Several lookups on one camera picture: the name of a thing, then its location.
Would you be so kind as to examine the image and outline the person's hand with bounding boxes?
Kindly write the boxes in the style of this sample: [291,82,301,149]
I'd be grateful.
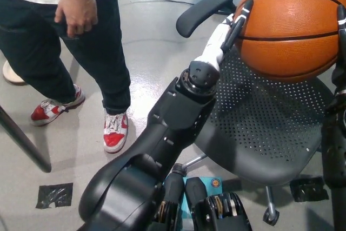
[54,0,99,38]

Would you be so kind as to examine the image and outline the black perforated office chair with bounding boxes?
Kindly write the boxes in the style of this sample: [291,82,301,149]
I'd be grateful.
[175,0,336,228]

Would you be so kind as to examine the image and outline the beige shoe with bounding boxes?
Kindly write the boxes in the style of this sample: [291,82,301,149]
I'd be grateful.
[2,60,26,85]

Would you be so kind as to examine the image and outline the black trousers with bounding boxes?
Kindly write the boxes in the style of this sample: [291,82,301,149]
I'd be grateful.
[0,0,132,114]

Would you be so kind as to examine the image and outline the red and white sneaker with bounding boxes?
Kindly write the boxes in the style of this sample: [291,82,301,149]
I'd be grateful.
[103,110,129,154]
[30,84,86,127]

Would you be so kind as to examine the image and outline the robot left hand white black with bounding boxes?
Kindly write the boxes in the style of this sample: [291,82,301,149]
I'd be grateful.
[201,0,255,71]

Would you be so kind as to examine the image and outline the teal TP-Link box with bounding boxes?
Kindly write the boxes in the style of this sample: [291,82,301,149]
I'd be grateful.
[164,176,223,220]

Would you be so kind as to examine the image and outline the black tape patch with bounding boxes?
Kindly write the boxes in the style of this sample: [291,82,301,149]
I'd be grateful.
[36,182,74,209]
[289,176,330,203]

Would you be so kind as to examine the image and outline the black metal pole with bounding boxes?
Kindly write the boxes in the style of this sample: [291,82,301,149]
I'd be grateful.
[0,105,52,174]

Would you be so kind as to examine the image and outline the orange Wilson basketball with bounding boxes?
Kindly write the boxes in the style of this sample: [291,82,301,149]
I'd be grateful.
[232,0,344,82]

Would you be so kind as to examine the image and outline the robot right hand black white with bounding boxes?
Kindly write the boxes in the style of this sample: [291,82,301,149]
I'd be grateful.
[328,5,346,110]

